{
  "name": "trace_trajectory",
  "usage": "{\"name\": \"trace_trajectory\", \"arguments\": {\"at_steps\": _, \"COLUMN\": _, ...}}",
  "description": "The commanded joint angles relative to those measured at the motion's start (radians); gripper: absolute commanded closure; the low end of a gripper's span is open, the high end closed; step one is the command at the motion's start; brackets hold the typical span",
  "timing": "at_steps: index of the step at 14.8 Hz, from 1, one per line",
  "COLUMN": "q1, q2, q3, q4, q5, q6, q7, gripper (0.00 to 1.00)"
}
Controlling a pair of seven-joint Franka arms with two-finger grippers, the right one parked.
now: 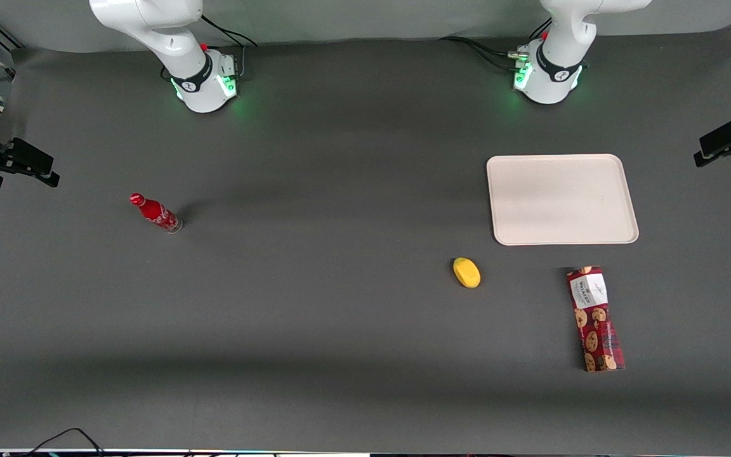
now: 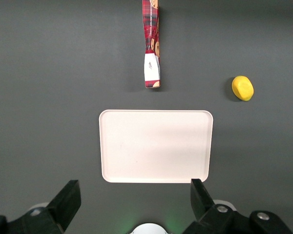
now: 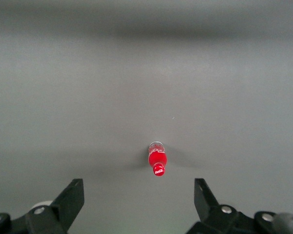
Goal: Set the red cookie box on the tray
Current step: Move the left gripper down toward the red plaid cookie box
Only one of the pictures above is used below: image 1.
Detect red cookie box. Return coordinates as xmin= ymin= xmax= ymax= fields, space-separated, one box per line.
xmin=565 ymin=265 xmax=626 ymax=373

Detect beige plastic tray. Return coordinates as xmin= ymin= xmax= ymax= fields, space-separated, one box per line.
xmin=486 ymin=154 xmax=640 ymax=246

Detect red cola bottle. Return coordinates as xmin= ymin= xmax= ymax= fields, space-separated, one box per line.
xmin=129 ymin=192 xmax=183 ymax=234

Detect yellow lemon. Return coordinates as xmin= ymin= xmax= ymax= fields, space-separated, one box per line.
xmin=452 ymin=256 xmax=482 ymax=289

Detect black right arm base cable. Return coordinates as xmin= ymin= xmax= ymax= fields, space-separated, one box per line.
xmin=199 ymin=14 xmax=259 ymax=78

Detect black arm base cable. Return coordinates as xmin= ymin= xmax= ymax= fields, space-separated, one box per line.
xmin=199 ymin=14 xmax=259 ymax=78
xmin=439 ymin=18 xmax=553 ymax=72

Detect black left arm base cable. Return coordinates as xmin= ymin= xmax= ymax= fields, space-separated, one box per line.
xmin=439 ymin=18 xmax=553 ymax=72

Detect black cable at table edge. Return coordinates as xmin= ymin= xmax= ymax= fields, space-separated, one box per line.
xmin=22 ymin=427 xmax=107 ymax=457

